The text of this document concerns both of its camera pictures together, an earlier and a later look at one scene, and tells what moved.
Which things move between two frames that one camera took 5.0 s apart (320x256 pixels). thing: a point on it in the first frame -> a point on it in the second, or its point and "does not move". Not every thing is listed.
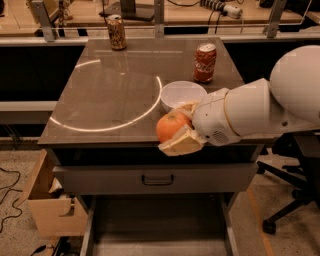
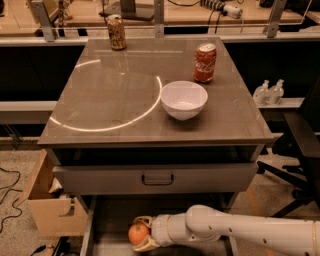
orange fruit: (168, 123) -> (137, 232)
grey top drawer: (157, 179) does not move
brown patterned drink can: (117, 32) does not move
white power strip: (222, 8) does not move
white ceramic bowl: (177, 94) does not move
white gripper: (210, 116) -> (161, 229)
